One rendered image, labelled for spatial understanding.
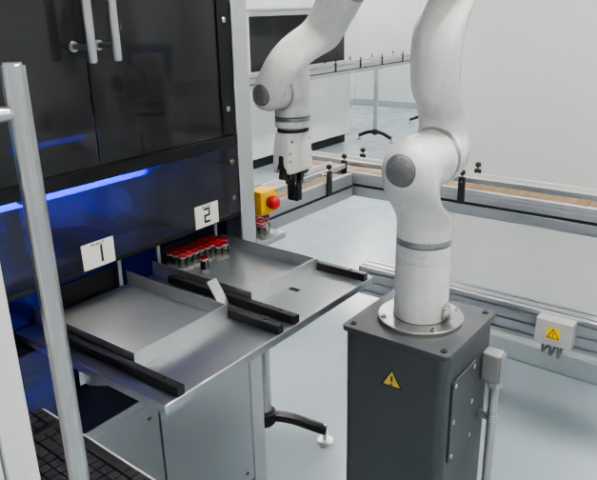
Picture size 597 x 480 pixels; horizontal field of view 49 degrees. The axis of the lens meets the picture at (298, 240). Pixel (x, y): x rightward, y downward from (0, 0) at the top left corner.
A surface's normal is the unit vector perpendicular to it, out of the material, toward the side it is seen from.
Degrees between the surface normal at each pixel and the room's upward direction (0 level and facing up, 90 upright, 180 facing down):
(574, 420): 0
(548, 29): 90
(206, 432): 90
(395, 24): 90
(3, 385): 90
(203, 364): 0
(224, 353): 0
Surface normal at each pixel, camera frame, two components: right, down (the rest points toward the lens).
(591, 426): -0.02, -0.94
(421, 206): -0.25, 0.84
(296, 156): 0.75, 0.23
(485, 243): -0.60, 0.28
